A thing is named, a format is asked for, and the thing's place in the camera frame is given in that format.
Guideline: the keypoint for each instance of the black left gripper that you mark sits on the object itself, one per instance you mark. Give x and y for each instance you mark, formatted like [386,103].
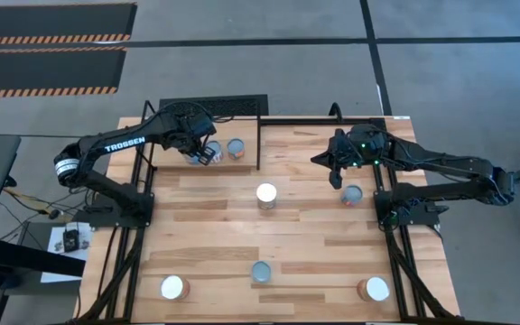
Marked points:
[190,131]

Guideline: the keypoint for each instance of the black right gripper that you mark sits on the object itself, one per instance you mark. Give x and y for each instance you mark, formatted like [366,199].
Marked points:
[359,144]

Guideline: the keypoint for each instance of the carrot label red white can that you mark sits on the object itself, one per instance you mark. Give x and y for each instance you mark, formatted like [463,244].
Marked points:
[217,151]

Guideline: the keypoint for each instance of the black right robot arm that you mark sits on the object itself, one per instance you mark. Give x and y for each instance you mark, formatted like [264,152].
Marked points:
[445,164]

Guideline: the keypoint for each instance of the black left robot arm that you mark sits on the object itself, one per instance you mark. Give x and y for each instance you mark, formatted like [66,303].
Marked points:
[124,142]

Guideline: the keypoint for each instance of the blue grey label can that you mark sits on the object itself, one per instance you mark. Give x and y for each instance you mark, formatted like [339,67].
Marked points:
[352,194]

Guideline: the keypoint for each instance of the orange blue label can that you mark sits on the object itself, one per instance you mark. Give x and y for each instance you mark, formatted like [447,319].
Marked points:
[235,146]

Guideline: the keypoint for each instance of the black perforated panel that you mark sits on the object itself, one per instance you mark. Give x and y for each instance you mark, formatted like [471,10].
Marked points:
[242,107]

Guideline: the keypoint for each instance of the silver top tin can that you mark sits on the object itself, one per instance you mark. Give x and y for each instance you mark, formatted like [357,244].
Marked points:
[266,192]

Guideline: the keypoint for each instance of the green dotted white can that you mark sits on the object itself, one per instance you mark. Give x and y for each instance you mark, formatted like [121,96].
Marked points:
[261,271]

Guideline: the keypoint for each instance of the large can tan label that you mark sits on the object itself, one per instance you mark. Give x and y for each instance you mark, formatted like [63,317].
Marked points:
[375,289]

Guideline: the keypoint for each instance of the large can orange label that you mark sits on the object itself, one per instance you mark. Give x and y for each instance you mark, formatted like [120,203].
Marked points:
[173,287]

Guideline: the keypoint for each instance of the small black device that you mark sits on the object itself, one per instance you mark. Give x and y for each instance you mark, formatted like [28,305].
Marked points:
[71,240]

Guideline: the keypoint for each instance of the white paper sheet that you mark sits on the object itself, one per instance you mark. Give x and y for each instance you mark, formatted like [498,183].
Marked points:
[59,234]

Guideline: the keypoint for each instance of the black hazard stripe floor mat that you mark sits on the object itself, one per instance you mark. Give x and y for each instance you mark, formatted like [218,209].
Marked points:
[52,22]
[43,70]

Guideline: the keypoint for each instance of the black padded bar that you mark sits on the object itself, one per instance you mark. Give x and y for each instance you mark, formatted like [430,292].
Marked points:
[25,257]

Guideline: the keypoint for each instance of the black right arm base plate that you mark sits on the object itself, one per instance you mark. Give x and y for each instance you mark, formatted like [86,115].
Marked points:
[418,219]

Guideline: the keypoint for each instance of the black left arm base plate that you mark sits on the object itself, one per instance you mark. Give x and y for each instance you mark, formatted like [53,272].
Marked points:
[106,219]

